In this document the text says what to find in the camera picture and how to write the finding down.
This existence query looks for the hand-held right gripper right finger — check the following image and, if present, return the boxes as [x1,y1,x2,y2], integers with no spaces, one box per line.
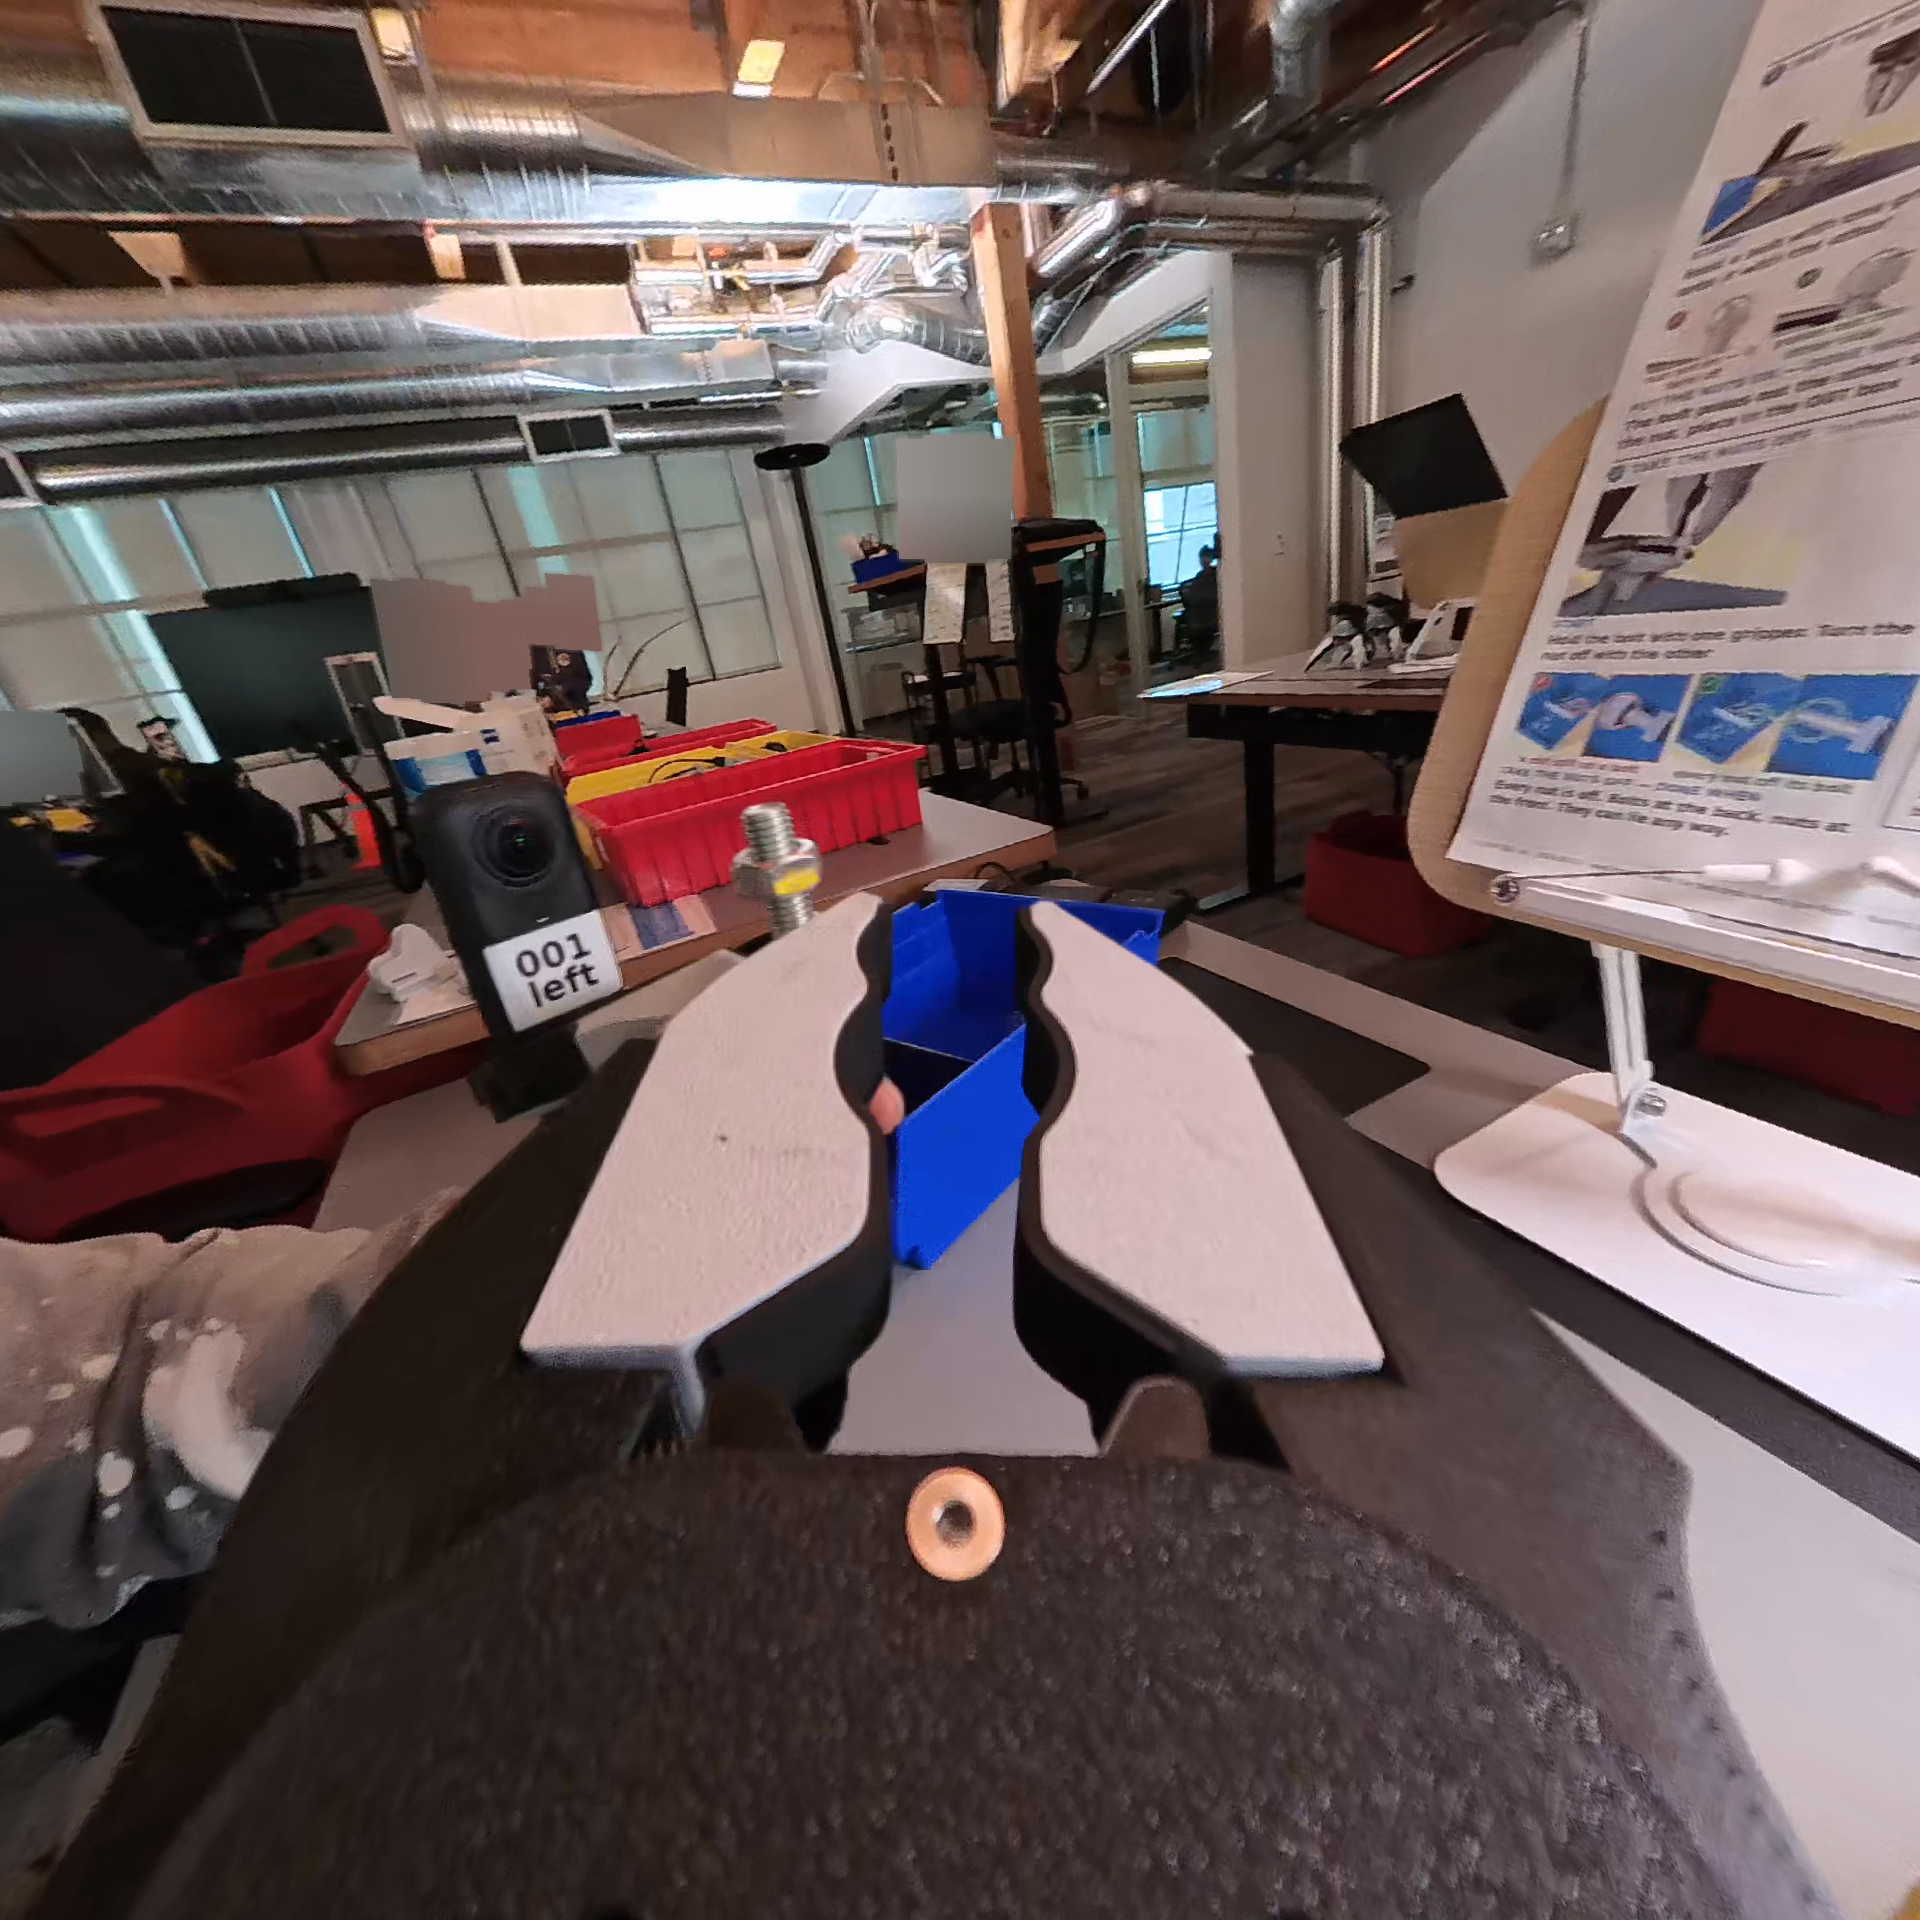
[1015,900,1388,1383]

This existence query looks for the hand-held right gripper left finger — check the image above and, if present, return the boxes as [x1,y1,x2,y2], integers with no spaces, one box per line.
[519,891,899,1430]

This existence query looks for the blue plastic bin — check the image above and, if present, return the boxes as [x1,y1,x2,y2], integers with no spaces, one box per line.
[877,885,1170,1270]

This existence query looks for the silver hex bolt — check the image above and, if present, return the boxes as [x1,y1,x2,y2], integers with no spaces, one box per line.
[739,803,820,939]

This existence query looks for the person's left forearm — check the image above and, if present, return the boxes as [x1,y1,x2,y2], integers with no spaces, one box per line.
[0,1191,455,1631]

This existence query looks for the yellow plastic bin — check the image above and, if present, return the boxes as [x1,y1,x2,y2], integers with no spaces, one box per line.
[567,728,837,807]

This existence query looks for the white tissue box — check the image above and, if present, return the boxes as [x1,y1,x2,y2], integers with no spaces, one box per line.
[375,693,567,791]

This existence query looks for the white charging dock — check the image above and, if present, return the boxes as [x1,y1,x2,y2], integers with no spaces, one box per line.
[363,920,461,1005]

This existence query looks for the black rectangular device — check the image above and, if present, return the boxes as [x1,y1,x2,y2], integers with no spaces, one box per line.
[1036,878,1202,932]

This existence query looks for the black jacket yellow print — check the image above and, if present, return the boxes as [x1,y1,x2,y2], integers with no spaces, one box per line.
[89,711,303,932]

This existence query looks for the red box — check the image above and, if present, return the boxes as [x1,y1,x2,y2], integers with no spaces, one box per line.
[1302,810,1505,959]
[1697,975,1920,1120]

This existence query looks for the large black panel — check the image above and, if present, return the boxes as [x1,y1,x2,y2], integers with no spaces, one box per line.
[0,815,199,1098]

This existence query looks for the white stand rod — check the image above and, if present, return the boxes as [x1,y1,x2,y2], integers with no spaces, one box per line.
[1593,943,1668,1158]

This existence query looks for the wooden desk black legs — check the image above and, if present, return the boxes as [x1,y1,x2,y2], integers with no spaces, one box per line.
[1141,644,1465,902]

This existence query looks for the black silver desk tools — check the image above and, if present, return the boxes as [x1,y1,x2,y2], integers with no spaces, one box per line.
[1302,597,1412,674]

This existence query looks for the black standing desk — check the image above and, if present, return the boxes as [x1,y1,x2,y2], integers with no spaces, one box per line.
[849,516,1113,828]

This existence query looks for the small wooden board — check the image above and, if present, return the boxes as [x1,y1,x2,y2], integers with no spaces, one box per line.
[1395,502,1511,611]

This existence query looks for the small black panel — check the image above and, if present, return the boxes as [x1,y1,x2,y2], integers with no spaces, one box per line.
[1338,394,1511,520]

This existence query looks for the ceiling vent grille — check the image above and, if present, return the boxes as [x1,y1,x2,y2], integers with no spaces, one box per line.
[87,0,411,149]

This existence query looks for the printed instruction poster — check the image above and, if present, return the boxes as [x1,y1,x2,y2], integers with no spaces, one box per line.
[1447,0,1920,925]

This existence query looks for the black wall screen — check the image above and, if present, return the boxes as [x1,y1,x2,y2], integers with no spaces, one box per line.
[143,575,387,762]

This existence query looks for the slim silver ventilation duct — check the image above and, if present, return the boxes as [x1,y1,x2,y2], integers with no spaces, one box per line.
[30,412,755,492]

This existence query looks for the wooden support post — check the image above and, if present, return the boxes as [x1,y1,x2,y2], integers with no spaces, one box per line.
[966,200,1053,520]

